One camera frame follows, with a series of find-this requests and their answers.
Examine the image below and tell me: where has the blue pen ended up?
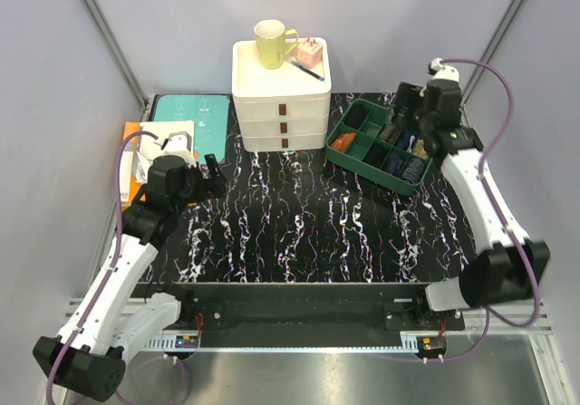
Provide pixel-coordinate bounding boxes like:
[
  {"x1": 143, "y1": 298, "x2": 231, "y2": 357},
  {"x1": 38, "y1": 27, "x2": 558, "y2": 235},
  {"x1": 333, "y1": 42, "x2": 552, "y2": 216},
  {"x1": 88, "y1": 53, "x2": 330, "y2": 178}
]
[{"x1": 291, "y1": 61, "x2": 325, "y2": 82}]

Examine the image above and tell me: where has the green divided organizer tray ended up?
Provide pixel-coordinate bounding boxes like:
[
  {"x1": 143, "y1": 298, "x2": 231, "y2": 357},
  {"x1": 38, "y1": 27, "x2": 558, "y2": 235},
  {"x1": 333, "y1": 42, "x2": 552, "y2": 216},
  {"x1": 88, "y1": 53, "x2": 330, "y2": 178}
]
[{"x1": 325, "y1": 99, "x2": 433, "y2": 196}]

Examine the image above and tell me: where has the rolled orange garment in tray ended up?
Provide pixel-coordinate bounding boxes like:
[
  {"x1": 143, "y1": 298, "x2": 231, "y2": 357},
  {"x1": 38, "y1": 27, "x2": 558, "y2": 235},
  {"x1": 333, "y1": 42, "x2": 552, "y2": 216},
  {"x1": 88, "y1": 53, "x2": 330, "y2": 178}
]
[{"x1": 330, "y1": 131, "x2": 356, "y2": 153}]

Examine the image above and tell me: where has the yellow-green mug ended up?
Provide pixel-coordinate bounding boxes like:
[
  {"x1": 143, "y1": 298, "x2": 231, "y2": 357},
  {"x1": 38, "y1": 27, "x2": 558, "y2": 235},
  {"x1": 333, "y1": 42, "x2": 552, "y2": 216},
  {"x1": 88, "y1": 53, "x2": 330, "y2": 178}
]
[{"x1": 254, "y1": 19, "x2": 299, "y2": 70}]

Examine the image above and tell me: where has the teal plastic board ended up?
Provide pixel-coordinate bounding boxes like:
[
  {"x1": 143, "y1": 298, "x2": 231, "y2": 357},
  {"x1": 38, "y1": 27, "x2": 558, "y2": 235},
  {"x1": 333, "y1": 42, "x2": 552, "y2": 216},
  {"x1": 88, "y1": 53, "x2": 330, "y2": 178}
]
[{"x1": 150, "y1": 94, "x2": 229, "y2": 163}]

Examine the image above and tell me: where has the rolled navy garment in tray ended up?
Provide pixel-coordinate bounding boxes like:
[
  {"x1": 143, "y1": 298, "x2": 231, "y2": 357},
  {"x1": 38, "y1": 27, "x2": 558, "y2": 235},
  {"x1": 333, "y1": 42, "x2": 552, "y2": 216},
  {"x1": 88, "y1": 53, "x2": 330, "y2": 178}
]
[{"x1": 395, "y1": 130, "x2": 415, "y2": 151}]

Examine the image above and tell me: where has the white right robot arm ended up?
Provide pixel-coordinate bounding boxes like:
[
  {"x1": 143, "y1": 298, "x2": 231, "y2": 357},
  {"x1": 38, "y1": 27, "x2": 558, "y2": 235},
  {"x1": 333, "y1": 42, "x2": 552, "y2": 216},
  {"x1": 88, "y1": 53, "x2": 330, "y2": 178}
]
[{"x1": 392, "y1": 58, "x2": 550, "y2": 330}]

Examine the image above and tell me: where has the white three-drawer storage unit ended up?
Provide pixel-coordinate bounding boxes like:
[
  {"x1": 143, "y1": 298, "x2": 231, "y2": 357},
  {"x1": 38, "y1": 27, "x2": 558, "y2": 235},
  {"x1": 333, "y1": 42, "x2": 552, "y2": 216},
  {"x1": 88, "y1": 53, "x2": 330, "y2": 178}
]
[{"x1": 231, "y1": 38, "x2": 332, "y2": 153}]

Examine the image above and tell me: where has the rolled striped garment in tray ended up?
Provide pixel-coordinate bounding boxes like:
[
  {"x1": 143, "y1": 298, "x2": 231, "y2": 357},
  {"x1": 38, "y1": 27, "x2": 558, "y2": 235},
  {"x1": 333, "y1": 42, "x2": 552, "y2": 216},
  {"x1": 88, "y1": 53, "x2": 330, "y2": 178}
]
[{"x1": 400, "y1": 157, "x2": 425, "y2": 184}]

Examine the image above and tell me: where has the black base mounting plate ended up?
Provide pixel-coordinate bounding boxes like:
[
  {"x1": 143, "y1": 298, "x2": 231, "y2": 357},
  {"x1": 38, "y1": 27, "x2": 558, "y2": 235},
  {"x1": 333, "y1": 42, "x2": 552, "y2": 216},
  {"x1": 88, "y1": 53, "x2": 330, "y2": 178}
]
[{"x1": 134, "y1": 283, "x2": 465, "y2": 333}]

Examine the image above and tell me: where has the grey underwear with cream waistband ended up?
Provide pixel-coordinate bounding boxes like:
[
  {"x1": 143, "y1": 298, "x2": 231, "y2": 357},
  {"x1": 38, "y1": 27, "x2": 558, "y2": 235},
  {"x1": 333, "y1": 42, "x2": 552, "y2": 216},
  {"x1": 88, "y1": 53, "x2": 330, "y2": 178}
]
[{"x1": 377, "y1": 124, "x2": 401, "y2": 144}]

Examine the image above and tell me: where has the pink power adapter cube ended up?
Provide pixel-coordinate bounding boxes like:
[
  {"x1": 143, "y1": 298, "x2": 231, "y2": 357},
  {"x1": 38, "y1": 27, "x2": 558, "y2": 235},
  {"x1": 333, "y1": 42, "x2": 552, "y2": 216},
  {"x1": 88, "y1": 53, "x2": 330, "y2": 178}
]
[{"x1": 295, "y1": 37, "x2": 324, "y2": 69}]

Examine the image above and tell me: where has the orange book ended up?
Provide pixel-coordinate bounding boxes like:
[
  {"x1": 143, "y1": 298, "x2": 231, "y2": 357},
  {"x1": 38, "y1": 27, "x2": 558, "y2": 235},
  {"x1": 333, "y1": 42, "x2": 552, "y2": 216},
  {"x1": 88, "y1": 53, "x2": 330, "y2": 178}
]
[{"x1": 119, "y1": 135, "x2": 149, "y2": 208}]

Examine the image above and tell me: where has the rolled black garment in tray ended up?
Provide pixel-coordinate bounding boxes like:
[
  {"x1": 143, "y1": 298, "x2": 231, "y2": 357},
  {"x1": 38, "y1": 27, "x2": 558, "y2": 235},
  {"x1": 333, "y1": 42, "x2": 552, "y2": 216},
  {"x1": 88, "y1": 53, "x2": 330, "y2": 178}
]
[{"x1": 343, "y1": 105, "x2": 369, "y2": 130}]

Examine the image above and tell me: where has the white paper manual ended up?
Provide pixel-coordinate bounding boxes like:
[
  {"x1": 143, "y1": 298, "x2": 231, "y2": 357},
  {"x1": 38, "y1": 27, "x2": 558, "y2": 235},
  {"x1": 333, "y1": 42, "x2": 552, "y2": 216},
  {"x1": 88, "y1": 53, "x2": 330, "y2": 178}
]
[{"x1": 135, "y1": 121, "x2": 197, "y2": 184}]

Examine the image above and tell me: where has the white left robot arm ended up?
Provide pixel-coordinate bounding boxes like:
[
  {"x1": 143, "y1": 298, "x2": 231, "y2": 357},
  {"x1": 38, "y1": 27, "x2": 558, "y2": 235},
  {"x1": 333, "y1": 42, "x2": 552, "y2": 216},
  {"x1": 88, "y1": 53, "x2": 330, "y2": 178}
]
[{"x1": 33, "y1": 130, "x2": 226, "y2": 404}]

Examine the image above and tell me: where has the rolled khaki garment in tray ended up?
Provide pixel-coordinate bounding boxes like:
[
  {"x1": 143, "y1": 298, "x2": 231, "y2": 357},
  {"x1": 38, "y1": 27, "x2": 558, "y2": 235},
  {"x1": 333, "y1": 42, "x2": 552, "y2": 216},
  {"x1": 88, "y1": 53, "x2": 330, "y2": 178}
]
[{"x1": 411, "y1": 140, "x2": 429, "y2": 159}]

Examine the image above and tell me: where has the rolled grey-blue garment in tray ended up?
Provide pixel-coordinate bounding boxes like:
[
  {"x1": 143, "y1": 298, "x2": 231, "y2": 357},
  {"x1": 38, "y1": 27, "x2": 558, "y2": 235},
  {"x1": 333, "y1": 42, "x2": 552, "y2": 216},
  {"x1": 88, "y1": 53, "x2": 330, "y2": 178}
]
[{"x1": 382, "y1": 153, "x2": 405, "y2": 177}]

